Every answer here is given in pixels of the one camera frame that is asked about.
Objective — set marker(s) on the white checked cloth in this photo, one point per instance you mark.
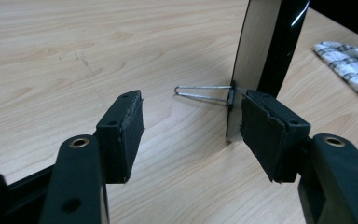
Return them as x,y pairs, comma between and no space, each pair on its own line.
351,67

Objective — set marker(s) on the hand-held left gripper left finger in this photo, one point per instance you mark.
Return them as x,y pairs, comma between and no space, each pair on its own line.
122,137

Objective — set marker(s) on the black floral lacquer plate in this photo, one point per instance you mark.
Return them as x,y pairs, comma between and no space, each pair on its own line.
279,43

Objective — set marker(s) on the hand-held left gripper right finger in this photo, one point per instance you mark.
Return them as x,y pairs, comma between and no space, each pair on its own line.
273,133

